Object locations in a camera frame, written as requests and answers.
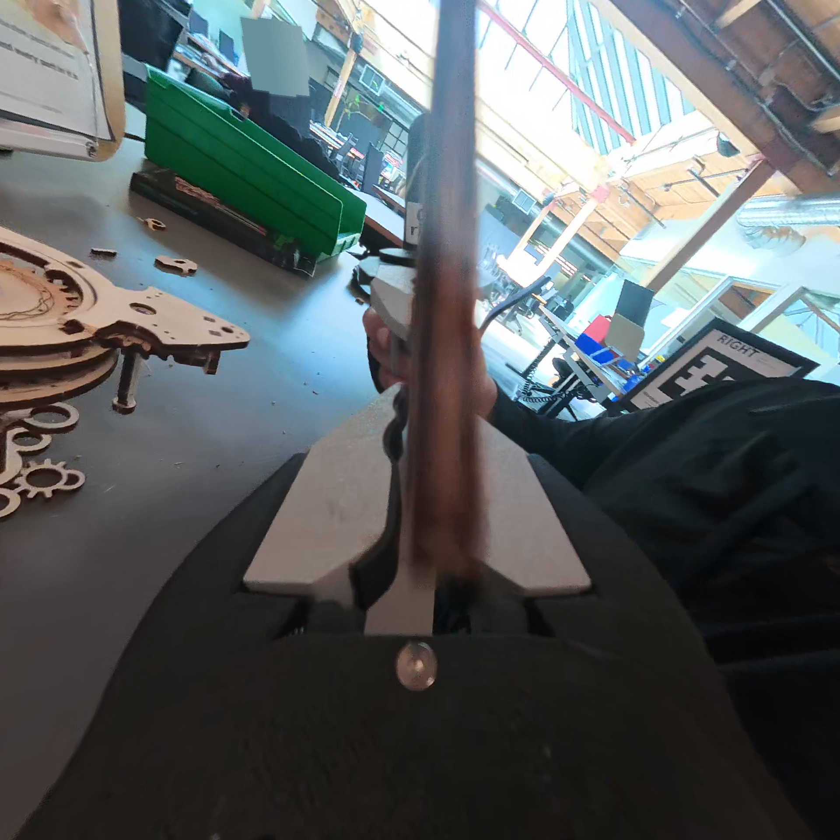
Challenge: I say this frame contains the wooden parts sheet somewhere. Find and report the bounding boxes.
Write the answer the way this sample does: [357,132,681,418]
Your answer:
[364,0,487,636]

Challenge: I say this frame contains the person's right hand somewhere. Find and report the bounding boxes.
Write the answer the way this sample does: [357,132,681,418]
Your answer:
[363,307,500,421]

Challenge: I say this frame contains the black framed marker board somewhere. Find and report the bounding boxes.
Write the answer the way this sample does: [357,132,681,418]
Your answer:
[622,319,820,414]

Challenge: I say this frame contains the person's right forearm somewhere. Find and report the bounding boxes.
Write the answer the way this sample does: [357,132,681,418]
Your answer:
[489,384,690,500]

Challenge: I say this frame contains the wooden gear model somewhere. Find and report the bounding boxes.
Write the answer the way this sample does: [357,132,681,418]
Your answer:
[0,226,252,519]

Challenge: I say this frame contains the green plastic bin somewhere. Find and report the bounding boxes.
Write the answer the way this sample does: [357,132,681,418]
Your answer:
[144,66,367,258]

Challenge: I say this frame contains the coiled black cable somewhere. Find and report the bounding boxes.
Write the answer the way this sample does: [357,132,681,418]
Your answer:
[515,367,595,413]

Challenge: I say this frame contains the printed instruction sheets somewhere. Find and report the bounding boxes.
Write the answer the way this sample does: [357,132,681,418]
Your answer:
[0,0,112,142]

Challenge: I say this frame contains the instruction sheet on wooden stand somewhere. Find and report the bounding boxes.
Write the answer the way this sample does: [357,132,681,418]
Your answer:
[0,0,127,163]

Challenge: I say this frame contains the black model box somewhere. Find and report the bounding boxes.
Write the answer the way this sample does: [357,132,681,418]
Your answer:
[129,169,317,278]

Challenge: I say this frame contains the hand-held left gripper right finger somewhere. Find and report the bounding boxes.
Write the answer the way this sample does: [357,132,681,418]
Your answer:
[476,416,593,601]

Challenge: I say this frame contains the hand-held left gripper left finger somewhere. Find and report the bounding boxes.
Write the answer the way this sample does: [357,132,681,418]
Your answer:
[243,384,404,608]

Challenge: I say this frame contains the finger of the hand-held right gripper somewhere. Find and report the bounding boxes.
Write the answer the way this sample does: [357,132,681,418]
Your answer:
[371,262,417,343]

